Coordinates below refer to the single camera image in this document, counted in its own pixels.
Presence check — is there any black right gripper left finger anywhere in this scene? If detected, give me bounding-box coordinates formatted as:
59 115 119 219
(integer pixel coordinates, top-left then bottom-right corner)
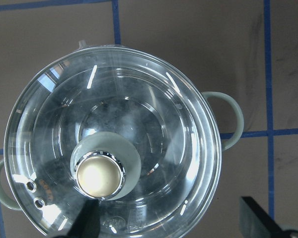
64 200 100 238

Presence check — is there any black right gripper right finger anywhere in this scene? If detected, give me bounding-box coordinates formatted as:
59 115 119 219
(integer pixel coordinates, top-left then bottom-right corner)
239 196 291 238

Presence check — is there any glass pot lid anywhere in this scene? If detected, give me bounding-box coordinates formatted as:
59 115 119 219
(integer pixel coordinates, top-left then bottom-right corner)
3 45 223 238

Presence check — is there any pale green cooking pot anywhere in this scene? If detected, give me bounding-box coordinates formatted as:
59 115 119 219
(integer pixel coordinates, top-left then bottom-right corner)
0 41 245 238

